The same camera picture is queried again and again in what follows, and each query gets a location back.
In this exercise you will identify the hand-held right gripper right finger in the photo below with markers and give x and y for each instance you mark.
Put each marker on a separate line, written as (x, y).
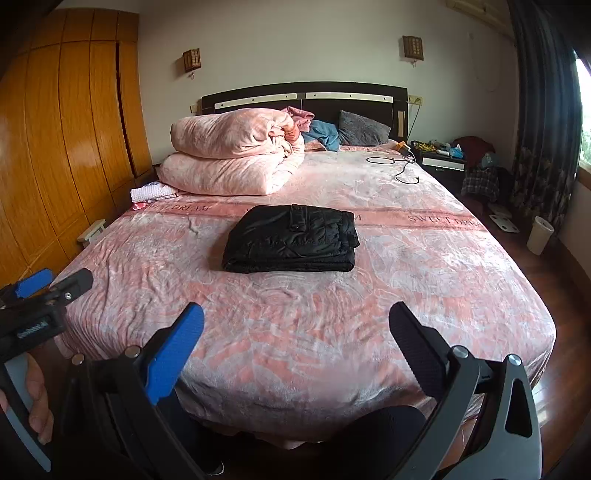
(415, 341)

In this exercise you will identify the white step stool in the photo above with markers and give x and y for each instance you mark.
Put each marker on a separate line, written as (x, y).
(92, 230)

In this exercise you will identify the grey pillow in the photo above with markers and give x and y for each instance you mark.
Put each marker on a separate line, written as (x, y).
(362, 129)

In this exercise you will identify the person's left hand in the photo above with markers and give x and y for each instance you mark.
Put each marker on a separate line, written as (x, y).
(40, 397)

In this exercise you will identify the dark patterned curtain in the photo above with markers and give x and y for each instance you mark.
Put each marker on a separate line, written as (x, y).
(540, 115)

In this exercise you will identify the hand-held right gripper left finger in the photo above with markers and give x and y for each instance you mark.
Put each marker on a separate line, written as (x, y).
(178, 350)

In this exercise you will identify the blue cloth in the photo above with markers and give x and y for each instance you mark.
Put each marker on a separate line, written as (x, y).
(323, 134)

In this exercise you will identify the dark headboard with white strips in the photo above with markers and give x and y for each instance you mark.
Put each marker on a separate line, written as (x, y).
(351, 87)

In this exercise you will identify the pink garment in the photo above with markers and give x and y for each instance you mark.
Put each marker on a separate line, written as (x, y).
(300, 117)

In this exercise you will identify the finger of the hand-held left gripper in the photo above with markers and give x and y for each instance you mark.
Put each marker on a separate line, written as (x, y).
(34, 282)
(71, 286)

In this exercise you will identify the orange device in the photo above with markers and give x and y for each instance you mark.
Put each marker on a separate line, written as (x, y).
(402, 147)

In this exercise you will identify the pile of clothes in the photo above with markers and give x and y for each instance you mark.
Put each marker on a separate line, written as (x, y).
(480, 180)

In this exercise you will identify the yellow patterned packet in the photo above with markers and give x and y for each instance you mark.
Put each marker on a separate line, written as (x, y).
(427, 146)

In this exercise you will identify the white bathroom scale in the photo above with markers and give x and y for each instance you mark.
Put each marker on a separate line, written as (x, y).
(503, 224)

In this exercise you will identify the white and pink folded cloth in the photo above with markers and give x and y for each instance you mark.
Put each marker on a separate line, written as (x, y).
(147, 191)

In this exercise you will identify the dark nightstand with white drawer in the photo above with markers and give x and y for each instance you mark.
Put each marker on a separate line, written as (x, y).
(443, 164)

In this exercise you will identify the white waste bin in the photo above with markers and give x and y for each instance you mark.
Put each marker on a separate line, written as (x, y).
(540, 235)

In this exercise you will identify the wall air conditioner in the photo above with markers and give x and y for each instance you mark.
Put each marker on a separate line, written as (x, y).
(475, 7)

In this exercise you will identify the light blue bag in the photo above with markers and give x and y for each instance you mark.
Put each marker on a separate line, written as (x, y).
(455, 151)

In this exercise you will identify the folded pink comforter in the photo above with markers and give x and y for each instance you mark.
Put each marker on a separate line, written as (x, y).
(231, 157)

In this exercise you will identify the wooden wall lamp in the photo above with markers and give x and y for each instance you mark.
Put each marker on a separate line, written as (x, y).
(191, 60)
(412, 48)

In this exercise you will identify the window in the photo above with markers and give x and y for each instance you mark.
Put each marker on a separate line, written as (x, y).
(585, 115)

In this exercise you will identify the black jacket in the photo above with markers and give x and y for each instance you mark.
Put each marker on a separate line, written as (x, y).
(286, 240)

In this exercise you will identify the pink bed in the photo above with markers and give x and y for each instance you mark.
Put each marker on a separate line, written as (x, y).
(323, 323)

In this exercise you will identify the wooden wardrobe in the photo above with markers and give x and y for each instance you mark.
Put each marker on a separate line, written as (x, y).
(60, 138)

